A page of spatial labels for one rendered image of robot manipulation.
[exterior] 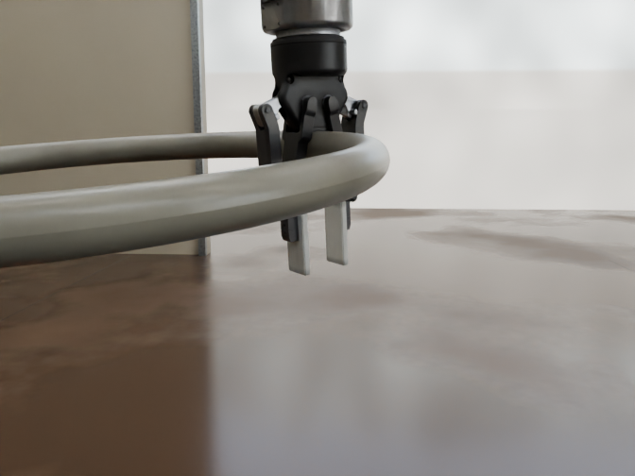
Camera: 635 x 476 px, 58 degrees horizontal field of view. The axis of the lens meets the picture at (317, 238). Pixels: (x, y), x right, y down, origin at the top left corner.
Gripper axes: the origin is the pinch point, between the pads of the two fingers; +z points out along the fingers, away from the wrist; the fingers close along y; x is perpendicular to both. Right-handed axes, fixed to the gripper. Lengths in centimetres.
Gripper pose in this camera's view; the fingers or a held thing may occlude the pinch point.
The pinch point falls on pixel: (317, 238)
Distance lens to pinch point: 61.2
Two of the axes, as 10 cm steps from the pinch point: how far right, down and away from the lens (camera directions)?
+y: -7.9, 1.7, -5.9
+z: 0.5, 9.7, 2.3
